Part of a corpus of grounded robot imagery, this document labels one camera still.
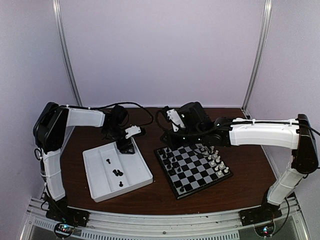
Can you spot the right aluminium frame post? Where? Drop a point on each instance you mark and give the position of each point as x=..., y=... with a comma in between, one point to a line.
x=263, y=35

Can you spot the white compartment tray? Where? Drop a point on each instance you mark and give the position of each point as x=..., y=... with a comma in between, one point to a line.
x=111, y=173

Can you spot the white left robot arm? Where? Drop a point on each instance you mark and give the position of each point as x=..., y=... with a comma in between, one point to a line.
x=49, y=133

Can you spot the front aluminium rail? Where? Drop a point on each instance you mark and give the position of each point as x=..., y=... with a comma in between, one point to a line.
x=223, y=225

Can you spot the right circuit board with LEDs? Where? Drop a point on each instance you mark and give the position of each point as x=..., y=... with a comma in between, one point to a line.
x=264, y=230

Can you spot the white king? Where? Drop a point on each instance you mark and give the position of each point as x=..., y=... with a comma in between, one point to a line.
x=216, y=154

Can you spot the left circuit board with LEDs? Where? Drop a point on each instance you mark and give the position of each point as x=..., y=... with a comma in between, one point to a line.
x=63, y=230

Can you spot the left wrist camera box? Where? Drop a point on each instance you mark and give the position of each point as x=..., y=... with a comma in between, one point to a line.
x=134, y=130

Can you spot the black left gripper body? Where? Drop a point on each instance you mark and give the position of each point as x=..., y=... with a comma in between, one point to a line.
x=122, y=147

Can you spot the black king piece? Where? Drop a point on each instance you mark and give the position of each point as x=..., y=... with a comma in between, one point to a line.
x=172, y=172

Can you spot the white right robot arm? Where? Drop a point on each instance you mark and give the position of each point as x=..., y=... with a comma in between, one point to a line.
x=295, y=136

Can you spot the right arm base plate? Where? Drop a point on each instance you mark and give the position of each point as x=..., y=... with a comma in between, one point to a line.
x=258, y=215

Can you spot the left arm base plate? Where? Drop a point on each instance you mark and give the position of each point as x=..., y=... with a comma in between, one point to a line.
x=73, y=217

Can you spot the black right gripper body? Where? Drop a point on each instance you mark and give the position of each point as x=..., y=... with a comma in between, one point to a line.
x=194, y=136

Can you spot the aluminium frame post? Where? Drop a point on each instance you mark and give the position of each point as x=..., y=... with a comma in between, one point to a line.
x=65, y=52
x=263, y=35

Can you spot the white queen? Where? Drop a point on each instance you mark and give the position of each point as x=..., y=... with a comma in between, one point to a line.
x=218, y=160

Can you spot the left aluminium frame post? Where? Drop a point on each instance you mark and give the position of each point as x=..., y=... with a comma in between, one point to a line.
x=65, y=52

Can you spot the circuit board with leds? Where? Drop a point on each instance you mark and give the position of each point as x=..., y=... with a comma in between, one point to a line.
x=63, y=230
x=264, y=230

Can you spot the black pieces pile in tray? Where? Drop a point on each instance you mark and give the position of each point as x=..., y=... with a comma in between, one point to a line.
x=116, y=172

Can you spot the black and grey chessboard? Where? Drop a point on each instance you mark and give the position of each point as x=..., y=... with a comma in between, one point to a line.
x=196, y=174

